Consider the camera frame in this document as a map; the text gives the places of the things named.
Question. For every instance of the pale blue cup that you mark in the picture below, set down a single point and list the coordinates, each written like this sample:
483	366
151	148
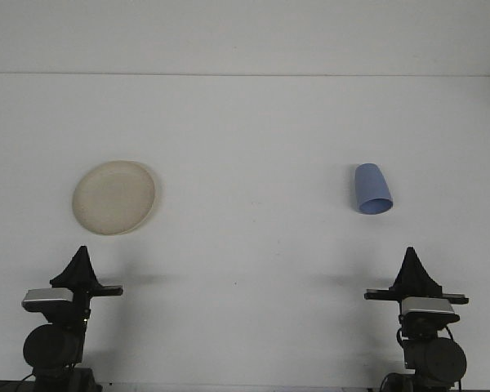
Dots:
369	183

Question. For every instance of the pale round plate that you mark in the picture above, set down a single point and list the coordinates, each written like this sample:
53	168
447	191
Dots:
114	200

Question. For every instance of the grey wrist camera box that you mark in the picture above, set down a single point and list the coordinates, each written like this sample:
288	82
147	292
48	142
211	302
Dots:
47	298
428	308

